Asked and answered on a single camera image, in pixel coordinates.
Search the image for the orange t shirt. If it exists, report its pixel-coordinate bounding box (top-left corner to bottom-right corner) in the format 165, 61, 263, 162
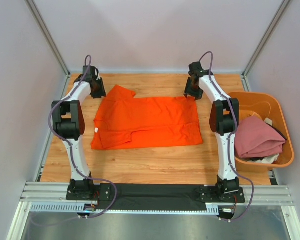
90, 85, 203, 150

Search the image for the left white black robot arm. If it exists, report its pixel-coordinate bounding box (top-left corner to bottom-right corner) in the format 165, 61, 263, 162
48, 64, 106, 201

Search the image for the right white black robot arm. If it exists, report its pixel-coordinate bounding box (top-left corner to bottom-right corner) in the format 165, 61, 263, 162
184, 61, 240, 202

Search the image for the orange plastic basket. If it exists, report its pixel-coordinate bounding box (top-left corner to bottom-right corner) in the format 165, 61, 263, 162
229, 91, 295, 173

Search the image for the pink t shirt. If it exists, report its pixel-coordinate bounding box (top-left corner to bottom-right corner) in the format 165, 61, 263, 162
234, 116, 287, 158

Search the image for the dark garment in basket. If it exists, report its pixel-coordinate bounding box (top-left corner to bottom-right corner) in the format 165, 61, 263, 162
271, 125, 287, 141

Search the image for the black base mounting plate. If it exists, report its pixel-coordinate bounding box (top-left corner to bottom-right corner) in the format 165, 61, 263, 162
66, 183, 246, 212

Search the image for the right aluminium corner post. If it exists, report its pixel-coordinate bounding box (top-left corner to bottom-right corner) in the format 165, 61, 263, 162
242, 0, 292, 78

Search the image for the aluminium corner post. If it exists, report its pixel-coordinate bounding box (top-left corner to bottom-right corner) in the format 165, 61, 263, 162
25, 0, 71, 77
242, 0, 292, 78

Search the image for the left aluminium corner post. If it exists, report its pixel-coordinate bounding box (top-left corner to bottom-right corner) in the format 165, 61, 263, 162
25, 0, 71, 77

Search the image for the aluminium rail frame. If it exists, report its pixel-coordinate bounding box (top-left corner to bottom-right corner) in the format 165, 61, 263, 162
7, 181, 294, 240

